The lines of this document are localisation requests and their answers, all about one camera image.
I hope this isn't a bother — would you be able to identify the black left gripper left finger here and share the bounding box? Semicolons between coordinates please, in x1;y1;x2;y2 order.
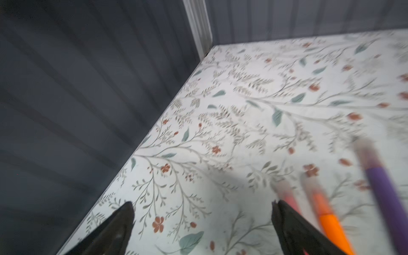
67;202;135;255

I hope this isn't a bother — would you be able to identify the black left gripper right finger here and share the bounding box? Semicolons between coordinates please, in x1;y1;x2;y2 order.
272;200;345;255

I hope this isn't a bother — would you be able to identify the orange highlighter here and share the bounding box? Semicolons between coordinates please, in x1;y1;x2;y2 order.
301;173;355;255

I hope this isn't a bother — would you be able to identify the pink highlighter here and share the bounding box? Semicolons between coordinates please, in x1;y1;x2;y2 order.
271;180;309;255

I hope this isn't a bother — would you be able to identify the purple highlighter pen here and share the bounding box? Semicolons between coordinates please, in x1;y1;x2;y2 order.
352;137;408;255

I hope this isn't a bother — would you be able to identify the aluminium enclosure frame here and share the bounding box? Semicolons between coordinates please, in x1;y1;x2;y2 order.
183;0;213;61

